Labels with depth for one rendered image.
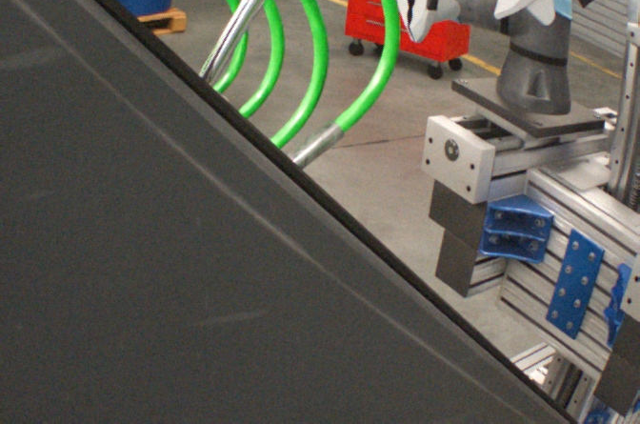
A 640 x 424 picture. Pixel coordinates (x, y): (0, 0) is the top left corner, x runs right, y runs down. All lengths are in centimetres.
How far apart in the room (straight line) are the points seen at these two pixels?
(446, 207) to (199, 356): 106
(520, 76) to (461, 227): 27
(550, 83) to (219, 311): 105
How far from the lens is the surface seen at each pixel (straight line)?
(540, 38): 130
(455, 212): 134
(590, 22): 804
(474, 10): 131
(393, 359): 39
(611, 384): 115
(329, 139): 73
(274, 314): 33
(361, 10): 518
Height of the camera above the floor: 142
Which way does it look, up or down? 24 degrees down
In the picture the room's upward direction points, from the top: 6 degrees clockwise
